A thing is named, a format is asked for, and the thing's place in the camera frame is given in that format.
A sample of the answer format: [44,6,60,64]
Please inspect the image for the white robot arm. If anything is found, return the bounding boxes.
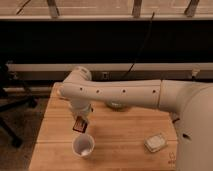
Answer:
[59,66,213,171]

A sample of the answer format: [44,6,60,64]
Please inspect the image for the green ceramic bowl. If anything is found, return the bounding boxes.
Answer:
[106,102,127,110]

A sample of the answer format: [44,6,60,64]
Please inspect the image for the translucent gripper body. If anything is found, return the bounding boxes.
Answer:
[70,100,91,117]

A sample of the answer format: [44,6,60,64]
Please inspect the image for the dark brown eraser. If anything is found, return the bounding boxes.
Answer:
[73,116,88,133]

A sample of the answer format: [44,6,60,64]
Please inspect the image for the white baseboard heater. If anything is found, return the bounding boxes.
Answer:
[0,63,213,81]

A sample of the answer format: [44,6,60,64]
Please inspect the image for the white plastic bottle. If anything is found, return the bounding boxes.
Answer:
[56,89,62,98]

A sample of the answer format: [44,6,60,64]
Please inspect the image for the black office chair base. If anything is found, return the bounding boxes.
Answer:
[0,61,37,148]

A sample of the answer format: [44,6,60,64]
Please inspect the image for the black hanging cable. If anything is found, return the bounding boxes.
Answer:
[119,11,156,82]

